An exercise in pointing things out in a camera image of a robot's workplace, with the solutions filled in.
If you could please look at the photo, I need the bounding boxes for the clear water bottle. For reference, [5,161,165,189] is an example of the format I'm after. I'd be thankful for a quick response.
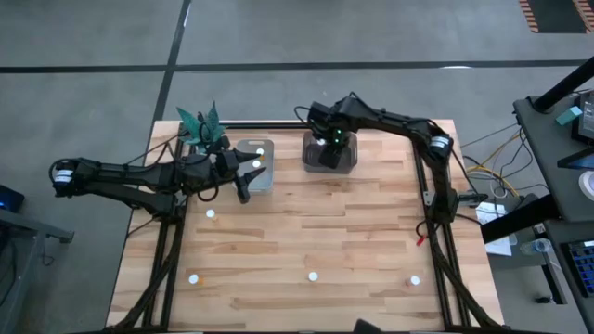
[519,238,551,256]

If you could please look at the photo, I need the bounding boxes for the black device blue light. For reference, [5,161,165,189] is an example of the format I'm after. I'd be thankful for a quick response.
[0,184,26,214]

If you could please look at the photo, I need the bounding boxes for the black monitor screen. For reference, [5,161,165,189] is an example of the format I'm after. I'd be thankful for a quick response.
[571,90,594,146]

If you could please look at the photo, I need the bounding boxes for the teal small box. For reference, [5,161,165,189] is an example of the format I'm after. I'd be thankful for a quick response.
[555,106,584,127]

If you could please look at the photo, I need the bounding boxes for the black support beam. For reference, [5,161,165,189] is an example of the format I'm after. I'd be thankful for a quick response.
[480,193,562,245]

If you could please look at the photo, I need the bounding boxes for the green plant in white pot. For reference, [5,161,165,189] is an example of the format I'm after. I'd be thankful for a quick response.
[175,101,228,154]

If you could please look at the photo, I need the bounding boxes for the black diagonal pole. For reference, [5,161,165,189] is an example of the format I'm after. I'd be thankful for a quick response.
[533,55,594,113]

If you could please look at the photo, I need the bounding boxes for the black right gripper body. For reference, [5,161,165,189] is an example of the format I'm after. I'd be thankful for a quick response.
[323,115,358,150]

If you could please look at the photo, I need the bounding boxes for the yellow cable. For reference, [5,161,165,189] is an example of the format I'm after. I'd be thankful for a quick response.
[466,132,522,199]

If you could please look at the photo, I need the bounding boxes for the backlit keyboard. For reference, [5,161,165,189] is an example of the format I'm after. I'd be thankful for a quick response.
[562,239,594,299]

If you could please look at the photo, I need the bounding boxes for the black tablet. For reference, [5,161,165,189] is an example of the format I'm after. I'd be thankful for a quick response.
[557,148,594,171]

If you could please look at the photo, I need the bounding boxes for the dark grey desk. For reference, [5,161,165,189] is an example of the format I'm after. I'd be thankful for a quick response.
[512,90,594,224]

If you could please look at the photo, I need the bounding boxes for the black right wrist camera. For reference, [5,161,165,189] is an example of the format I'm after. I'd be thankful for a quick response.
[308,102,331,127]

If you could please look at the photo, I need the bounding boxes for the black aluminium table frame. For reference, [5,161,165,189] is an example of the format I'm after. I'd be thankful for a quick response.
[109,121,502,333]

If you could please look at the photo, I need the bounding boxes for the white paper sheets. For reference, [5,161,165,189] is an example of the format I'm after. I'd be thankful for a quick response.
[475,201,519,257]

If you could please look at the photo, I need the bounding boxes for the black mat orange border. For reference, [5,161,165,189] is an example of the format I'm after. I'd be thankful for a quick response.
[518,0,594,34]

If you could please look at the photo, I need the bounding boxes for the dark translucent plastic bin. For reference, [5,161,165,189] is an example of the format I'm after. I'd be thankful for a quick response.
[302,130,359,175]

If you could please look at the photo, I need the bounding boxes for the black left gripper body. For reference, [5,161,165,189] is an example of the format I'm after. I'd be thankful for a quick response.
[203,135,251,205]

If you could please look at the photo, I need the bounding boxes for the black camera device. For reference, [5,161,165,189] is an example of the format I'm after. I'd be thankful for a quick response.
[353,318,382,334]

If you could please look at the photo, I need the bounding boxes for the white plastic bin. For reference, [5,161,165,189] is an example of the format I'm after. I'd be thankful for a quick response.
[234,138,276,196]

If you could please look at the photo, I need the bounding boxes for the white tape roll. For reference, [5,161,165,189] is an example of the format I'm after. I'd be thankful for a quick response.
[578,170,594,202]

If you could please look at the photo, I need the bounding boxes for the grey metal cart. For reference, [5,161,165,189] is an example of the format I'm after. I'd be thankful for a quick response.
[0,208,75,334]

